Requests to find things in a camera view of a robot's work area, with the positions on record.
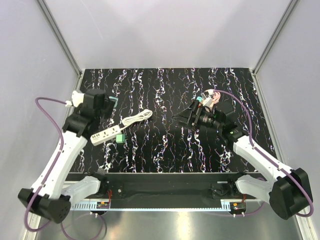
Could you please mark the white slotted cable duct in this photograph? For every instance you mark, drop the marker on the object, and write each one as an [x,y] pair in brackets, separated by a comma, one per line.
[91,206]

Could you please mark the teal charger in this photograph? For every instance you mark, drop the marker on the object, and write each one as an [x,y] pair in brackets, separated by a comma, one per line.
[115,100]

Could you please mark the black marbled mat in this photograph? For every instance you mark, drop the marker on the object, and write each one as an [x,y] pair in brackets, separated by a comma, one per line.
[160,144]

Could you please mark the white power strip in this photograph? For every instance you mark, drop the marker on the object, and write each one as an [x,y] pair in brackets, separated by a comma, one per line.
[105,135]

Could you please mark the teal USB charger plug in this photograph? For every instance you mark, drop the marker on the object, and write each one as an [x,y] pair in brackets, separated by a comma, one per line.
[200,99]

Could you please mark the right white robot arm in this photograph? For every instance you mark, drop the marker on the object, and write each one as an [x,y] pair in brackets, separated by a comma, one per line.
[285,189]

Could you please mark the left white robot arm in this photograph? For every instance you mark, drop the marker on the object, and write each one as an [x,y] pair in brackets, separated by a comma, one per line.
[47,197]

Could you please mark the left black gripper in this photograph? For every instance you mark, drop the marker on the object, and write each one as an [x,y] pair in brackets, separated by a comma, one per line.
[109,104]

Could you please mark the green plug adapter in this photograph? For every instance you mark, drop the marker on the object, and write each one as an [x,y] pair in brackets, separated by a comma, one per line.
[120,138]

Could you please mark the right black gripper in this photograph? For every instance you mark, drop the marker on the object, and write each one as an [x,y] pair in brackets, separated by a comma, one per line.
[186,116]

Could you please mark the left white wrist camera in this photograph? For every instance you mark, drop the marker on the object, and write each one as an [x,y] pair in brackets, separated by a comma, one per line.
[77,98]

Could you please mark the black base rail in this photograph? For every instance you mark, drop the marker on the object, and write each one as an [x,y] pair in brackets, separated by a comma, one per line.
[171,191]

